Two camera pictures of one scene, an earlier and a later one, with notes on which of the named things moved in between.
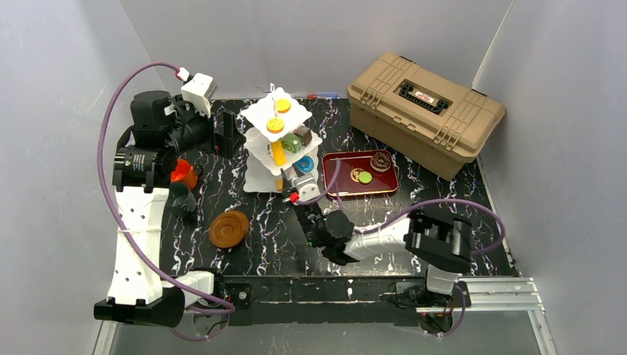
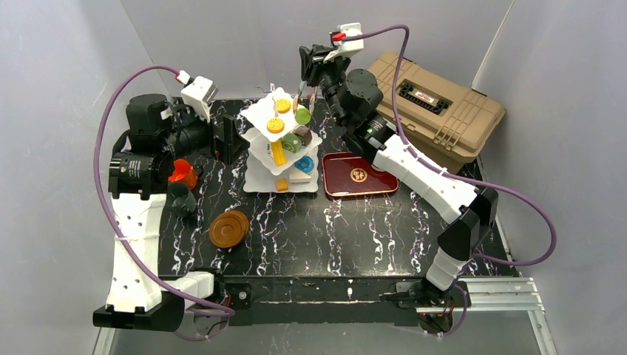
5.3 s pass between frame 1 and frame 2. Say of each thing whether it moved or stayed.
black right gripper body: moved
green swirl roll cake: stayed
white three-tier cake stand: stayed
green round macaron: moved
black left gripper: stayed
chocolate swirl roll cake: stayed
